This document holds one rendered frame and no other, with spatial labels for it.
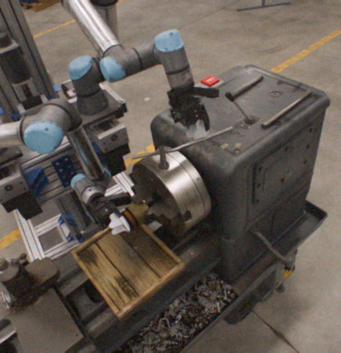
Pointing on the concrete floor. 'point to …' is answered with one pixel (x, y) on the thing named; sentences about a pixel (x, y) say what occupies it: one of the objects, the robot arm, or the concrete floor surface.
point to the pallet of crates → (37, 4)
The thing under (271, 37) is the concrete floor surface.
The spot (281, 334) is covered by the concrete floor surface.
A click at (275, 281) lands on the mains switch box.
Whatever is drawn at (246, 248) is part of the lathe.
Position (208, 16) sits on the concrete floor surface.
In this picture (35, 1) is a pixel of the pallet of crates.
